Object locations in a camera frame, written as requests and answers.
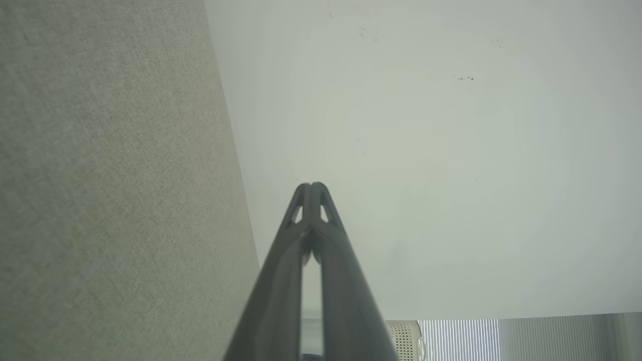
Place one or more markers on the grey fabric sofa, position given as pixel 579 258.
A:
pixel 100 175

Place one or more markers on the white perforated plastic basket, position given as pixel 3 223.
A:
pixel 404 341

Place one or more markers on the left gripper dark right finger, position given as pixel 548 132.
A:
pixel 346 311

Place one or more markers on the white striped slatted panel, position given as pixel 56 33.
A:
pixel 461 341

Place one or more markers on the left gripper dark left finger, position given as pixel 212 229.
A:
pixel 273 301

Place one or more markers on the grey ribbed panel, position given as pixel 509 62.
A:
pixel 556 338

